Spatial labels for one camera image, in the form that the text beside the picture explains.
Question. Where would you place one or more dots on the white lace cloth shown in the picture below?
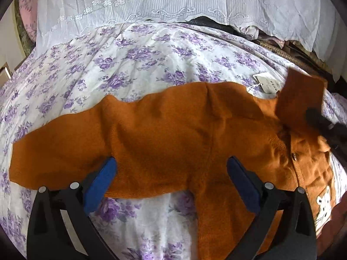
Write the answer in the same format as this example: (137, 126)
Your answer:
(162, 0)

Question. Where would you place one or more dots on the pale pink cloth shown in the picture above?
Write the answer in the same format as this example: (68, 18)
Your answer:
(250, 31)

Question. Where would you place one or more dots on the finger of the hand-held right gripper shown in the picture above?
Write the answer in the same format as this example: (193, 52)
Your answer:
(322, 126)

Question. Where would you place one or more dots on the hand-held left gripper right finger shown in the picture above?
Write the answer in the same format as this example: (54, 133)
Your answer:
(242, 181)

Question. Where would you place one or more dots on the dark cloth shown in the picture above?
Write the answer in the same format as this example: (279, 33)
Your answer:
(206, 23)

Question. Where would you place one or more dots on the white paper tag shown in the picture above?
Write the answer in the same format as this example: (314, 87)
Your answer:
(267, 82)

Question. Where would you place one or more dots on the purple floral bed sheet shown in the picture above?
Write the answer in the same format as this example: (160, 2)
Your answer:
(135, 59)

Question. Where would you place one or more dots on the orange knit sweater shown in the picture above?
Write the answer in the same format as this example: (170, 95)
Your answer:
(176, 130)

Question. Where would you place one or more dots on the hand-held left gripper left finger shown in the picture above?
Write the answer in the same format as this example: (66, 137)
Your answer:
(101, 181)

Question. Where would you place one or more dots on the pink floral pillow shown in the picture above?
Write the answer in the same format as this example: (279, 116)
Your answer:
(28, 10)

